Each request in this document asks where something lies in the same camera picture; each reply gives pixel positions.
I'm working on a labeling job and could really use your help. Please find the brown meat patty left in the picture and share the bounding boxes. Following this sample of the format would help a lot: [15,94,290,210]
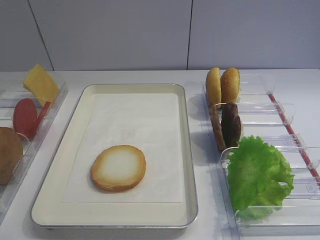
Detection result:
[209,104,226,151]

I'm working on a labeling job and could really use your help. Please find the thin red tomato slice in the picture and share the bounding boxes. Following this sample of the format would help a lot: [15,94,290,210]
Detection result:
[36,101,52,130]

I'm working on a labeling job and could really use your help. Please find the green lettuce leaf in rack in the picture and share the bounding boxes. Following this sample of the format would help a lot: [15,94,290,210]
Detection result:
[227,136,294,221]

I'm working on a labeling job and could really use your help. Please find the golden bun half right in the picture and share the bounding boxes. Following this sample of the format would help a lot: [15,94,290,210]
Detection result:
[220,67,240,103]

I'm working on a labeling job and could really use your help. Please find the golden bun half left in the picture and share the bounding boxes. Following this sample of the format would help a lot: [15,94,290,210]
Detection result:
[205,67,222,109]

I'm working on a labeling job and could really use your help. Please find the clear left acrylic rack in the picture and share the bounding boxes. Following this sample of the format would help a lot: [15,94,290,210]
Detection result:
[0,71,68,222]

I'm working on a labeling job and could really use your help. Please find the dark meat patty right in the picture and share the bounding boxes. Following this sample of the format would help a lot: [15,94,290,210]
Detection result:
[220,102,242,148]

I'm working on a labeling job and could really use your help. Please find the toasted bun bottom slice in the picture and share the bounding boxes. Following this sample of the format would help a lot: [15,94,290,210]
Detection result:
[90,145,147,193]

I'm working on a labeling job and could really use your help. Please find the golden bun half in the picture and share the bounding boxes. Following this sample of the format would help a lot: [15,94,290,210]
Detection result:
[220,67,240,103]
[205,67,222,109]

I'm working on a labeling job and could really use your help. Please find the white paper liner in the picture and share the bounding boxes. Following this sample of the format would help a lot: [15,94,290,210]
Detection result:
[62,93,184,203]

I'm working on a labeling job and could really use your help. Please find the cream metal tray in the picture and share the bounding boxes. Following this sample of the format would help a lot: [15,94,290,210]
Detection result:
[31,83,198,229]

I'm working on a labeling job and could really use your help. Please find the clear acrylic rack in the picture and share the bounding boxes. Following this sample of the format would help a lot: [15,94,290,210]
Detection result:
[201,74,320,240]
[0,71,68,222]

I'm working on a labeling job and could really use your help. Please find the clear right acrylic rack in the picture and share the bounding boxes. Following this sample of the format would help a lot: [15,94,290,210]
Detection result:
[201,74,320,240]

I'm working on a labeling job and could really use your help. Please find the brown bun top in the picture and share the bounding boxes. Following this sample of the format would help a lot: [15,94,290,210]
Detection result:
[0,127,23,185]

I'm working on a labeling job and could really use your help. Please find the yellow cheese slices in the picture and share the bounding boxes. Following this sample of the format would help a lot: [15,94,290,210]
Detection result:
[23,64,59,107]

